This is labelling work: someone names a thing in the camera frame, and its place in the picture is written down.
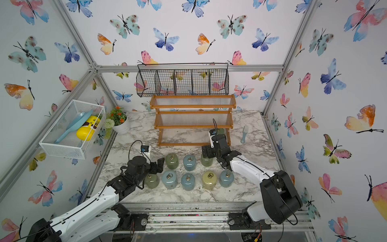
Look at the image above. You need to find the green canister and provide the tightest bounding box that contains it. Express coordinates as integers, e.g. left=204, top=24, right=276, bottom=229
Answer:
left=144, top=174, right=160, bottom=189
left=201, top=156, right=213, bottom=167
left=216, top=128, right=225, bottom=135
left=165, top=153, right=179, bottom=170

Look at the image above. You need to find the light blue canister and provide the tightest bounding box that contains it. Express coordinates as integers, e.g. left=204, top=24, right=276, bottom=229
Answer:
left=161, top=170, right=177, bottom=190

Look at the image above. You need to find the yellow tea canister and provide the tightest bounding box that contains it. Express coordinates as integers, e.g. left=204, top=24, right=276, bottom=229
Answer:
left=202, top=170, right=217, bottom=190

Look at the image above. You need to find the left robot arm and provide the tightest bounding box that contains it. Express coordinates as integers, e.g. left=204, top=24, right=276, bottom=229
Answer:
left=25, top=155, right=165, bottom=242

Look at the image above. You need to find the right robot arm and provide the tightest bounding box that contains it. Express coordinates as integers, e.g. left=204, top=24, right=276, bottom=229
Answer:
left=202, top=134, right=302, bottom=228

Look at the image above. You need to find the wooden three-tier shelf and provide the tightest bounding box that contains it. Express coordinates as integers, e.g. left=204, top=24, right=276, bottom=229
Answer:
left=150, top=95, right=237, bottom=147

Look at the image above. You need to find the light blue brush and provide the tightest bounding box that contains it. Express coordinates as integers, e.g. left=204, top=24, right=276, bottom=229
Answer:
left=240, top=126, right=249, bottom=144

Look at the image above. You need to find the potted flower plant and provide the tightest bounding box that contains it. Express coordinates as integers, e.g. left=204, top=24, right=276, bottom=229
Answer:
left=104, top=106, right=130, bottom=135

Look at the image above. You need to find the yellow toy bottle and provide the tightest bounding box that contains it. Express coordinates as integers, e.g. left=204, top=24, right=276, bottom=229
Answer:
left=76, top=116, right=100, bottom=141

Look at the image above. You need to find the teal dustpan scoop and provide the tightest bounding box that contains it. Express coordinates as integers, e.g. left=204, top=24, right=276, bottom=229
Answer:
left=54, top=110, right=93, bottom=144

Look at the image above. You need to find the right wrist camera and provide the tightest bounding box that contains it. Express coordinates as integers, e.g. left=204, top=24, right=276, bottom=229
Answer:
left=209, top=128, right=218, bottom=148

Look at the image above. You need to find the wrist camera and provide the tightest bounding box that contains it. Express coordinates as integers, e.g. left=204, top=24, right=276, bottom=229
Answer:
left=140, top=145, right=152, bottom=158
left=209, top=128, right=218, bottom=148

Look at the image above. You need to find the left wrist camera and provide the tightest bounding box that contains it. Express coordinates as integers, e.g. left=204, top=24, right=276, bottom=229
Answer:
left=140, top=145, right=152, bottom=158

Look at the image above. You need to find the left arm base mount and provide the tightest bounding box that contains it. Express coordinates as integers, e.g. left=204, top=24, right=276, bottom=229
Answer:
left=111, top=204, right=149, bottom=233

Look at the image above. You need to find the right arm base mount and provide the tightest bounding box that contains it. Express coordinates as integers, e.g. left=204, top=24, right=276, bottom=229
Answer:
left=227, top=202, right=271, bottom=230

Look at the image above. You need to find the black wire basket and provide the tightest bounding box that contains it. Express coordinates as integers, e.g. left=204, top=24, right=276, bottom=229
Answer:
left=135, top=63, right=229, bottom=97

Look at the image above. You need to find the white wire basket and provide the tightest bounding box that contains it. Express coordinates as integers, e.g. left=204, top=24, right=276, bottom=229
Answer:
left=39, top=99, right=106, bottom=159

